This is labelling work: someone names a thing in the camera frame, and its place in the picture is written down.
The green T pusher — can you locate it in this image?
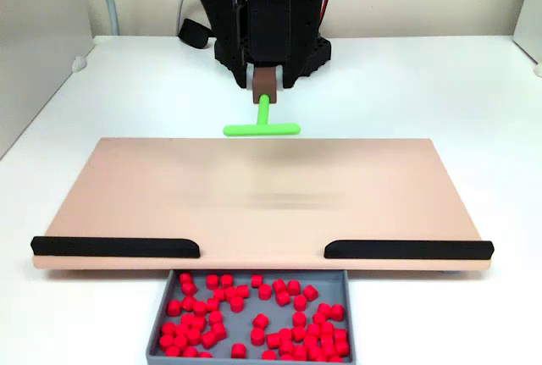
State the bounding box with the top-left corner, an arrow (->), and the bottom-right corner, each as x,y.
222,66 -> 302,136

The beige rectangular board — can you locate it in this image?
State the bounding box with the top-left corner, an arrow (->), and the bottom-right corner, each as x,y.
32,136 -> 492,274

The grey rectangular tray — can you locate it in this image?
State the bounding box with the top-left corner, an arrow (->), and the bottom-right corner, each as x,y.
145,269 -> 356,365

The thin white cable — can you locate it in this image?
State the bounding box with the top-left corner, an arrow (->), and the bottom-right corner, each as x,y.
175,0 -> 195,38

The black edge rail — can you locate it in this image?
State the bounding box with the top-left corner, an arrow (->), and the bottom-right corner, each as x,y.
30,235 -> 201,260
324,239 -> 495,261

